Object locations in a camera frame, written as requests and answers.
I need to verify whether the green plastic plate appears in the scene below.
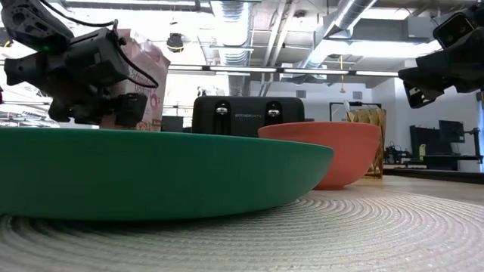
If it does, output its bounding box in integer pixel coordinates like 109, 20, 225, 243
0, 127, 335, 222

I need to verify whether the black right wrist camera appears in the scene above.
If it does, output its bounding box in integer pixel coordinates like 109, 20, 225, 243
433, 11, 476, 49

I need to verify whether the silver ventilation duct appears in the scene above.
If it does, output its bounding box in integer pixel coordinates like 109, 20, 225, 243
209, 0, 253, 67

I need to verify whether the black computer monitor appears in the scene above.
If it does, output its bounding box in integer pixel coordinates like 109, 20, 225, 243
438, 119, 481, 145

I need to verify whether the black ceiling dome camera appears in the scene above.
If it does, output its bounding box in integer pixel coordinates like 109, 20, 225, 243
166, 32, 185, 53

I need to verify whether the red plastic bowl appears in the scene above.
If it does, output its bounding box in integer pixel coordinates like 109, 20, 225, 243
257, 121, 382, 191

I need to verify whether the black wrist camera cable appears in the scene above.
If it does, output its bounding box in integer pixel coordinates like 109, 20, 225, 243
37, 0, 160, 90

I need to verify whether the black four-slot toaster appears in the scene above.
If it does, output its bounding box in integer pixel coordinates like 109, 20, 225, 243
191, 95, 306, 138

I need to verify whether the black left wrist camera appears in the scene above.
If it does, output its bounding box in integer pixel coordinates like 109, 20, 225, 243
66, 28, 129, 90

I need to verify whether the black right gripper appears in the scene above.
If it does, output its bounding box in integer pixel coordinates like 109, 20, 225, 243
397, 28, 484, 110

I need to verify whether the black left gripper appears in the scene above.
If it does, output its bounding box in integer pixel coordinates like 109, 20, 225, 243
4, 52, 148, 128

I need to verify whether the white round woven placemat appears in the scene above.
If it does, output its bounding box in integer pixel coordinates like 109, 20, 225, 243
0, 188, 484, 272

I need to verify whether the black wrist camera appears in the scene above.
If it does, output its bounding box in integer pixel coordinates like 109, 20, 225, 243
433, 11, 476, 49
66, 28, 129, 90

